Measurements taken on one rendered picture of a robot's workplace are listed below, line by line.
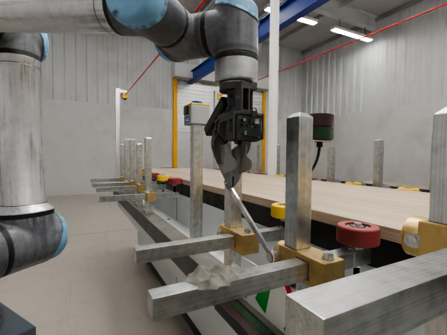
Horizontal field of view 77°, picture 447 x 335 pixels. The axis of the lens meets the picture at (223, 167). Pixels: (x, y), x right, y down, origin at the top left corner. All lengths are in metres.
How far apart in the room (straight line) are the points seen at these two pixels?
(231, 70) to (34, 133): 0.63
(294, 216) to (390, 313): 0.35
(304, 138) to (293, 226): 0.17
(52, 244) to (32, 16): 0.61
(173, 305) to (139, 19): 0.44
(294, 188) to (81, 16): 0.50
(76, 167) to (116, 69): 2.81
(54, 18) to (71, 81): 7.66
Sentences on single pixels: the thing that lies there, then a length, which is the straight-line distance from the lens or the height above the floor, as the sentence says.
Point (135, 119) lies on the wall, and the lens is 8.30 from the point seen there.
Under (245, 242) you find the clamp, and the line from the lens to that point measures 0.70.
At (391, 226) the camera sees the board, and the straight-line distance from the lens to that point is 0.68.
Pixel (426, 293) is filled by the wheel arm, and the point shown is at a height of 0.95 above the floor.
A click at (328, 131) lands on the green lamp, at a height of 1.09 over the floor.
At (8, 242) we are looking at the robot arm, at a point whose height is 0.81.
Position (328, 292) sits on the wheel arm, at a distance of 0.20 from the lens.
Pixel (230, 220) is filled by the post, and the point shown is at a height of 0.87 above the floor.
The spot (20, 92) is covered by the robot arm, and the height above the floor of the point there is 1.22.
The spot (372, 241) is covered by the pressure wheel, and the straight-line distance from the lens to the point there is 0.61.
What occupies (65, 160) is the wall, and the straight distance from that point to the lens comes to 8.11.
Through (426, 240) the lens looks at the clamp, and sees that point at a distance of 0.40.
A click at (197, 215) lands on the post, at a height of 0.83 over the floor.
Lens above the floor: 1.04
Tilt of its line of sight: 2 degrees down
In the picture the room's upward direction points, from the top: 1 degrees clockwise
